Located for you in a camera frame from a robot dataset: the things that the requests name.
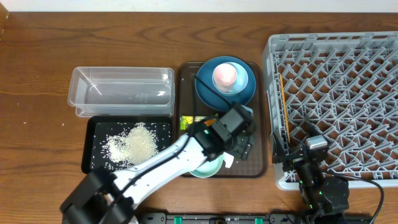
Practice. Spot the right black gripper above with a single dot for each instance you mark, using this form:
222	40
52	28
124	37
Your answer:
281	154

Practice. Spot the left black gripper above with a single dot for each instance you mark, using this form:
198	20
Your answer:
243	149

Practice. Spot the mint green bowl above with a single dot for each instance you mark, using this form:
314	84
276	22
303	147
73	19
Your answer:
208	169

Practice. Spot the green snack wrapper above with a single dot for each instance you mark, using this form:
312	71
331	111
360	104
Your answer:
186	121

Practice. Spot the pink plastic cup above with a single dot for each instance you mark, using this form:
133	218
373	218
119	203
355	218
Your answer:
224	77

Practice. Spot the white cooked rice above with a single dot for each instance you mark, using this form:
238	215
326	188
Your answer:
122	145

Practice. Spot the white tissue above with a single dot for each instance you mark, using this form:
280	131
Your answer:
228	160

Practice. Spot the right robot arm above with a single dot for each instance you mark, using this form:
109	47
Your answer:
327	197

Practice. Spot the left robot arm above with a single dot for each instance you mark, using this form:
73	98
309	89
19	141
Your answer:
102	197

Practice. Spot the grey dishwasher rack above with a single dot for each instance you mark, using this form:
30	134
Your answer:
346	84

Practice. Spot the wooden chopstick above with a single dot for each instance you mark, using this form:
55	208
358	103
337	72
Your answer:
284	107

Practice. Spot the brown serving tray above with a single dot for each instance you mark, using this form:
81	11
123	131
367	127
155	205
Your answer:
257	162

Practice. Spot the light blue small bowl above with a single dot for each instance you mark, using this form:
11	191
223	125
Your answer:
241	81

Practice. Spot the dark blue plate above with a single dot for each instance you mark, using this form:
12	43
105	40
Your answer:
215	102

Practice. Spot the black plastic tray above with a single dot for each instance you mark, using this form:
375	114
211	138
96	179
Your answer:
93	140

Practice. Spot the clear plastic bin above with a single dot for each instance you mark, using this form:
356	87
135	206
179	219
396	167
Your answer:
132	91

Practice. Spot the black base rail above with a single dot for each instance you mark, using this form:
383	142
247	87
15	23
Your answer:
272	218

